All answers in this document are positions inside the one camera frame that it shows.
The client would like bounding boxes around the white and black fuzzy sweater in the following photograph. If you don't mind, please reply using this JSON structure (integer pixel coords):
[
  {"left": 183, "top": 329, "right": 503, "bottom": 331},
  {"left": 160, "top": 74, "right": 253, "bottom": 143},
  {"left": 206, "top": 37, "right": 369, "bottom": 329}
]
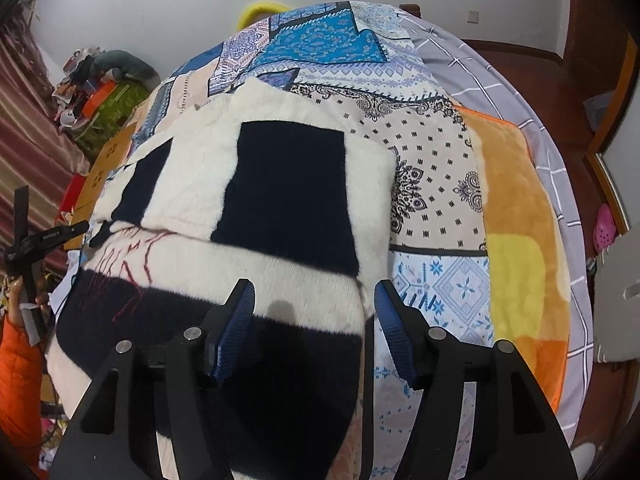
[{"left": 48, "top": 78, "right": 395, "bottom": 479}]

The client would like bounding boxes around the striped maroon curtain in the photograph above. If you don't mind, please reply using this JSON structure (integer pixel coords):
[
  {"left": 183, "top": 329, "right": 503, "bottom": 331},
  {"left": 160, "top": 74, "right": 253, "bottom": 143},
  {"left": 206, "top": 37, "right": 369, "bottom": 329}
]
[{"left": 0, "top": 4, "right": 89, "bottom": 248}]

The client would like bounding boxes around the yellow curved headboard tube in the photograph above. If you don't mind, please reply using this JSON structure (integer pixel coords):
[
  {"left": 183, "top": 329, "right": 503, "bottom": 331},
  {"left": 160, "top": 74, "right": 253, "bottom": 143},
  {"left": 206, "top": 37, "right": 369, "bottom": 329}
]
[{"left": 235, "top": 1, "right": 290, "bottom": 32}]

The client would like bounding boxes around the orange box on pile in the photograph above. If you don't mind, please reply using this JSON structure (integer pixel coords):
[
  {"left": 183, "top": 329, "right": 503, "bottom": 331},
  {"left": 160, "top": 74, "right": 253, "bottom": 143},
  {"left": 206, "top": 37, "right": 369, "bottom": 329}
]
[{"left": 81, "top": 81, "right": 117, "bottom": 118}]

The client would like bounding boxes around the green camouflage bag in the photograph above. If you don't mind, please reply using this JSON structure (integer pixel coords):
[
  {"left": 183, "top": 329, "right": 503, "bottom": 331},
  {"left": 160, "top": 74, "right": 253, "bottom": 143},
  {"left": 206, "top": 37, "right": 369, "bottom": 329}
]
[{"left": 70, "top": 79, "right": 150, "bottom": 162}]

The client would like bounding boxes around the pink slipper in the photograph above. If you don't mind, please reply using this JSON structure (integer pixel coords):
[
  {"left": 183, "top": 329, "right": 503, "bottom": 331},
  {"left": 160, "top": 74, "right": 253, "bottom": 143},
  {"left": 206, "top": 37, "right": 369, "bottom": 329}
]
[{"left": 592, "top": 204, "right": 617, "bottom": 254}]

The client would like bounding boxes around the orange yellow fleece blanket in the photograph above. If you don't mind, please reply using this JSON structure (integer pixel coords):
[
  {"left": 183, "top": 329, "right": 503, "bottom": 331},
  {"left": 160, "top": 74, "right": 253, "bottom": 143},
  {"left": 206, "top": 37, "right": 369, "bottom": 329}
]
[{"left": 457, "top": 105, "right": 570, "bottom": 411}]

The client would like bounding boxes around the wooden bedside table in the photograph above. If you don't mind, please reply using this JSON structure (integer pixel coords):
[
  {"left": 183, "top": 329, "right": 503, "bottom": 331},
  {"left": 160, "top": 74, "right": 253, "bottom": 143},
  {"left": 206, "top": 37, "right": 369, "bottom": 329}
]
[{"left": 62, "top": 122, "right": 137, "bottom": 224}]

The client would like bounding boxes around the brown wooden door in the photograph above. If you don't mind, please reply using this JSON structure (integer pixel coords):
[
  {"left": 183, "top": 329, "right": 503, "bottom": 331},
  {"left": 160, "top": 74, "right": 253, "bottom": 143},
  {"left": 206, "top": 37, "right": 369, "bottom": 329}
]
[{"left": 560, "top": 0, "right": 640, "bottom": 236}]

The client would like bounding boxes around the person's left hand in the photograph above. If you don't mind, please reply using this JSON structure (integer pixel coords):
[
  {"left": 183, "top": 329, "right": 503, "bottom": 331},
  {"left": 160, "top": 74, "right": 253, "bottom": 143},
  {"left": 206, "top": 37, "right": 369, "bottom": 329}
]
[{"left": 8, "top": 276, "right": 50, "bottom": 330}]

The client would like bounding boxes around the orange left sleeve forearm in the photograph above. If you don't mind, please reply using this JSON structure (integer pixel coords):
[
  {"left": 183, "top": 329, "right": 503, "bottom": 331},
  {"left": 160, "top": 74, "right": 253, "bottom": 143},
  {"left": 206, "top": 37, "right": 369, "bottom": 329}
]
[{"left": 0, "top": 315, "right": 49, "bottom": 479}]

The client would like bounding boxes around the white wall socket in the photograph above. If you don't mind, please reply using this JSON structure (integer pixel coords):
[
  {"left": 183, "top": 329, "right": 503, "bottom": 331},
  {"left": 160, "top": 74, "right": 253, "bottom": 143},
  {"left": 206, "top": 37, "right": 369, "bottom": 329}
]
[{"left": 468, "top": 10, "right": 480, "bottom": 24}]

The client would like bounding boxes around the grey checked bed sheet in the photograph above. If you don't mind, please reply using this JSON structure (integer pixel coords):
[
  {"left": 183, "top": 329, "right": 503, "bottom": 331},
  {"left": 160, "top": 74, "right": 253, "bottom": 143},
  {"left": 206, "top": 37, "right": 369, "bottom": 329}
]
[{"left": 400, "top": 12, "right": 593, "bottom": 442}]

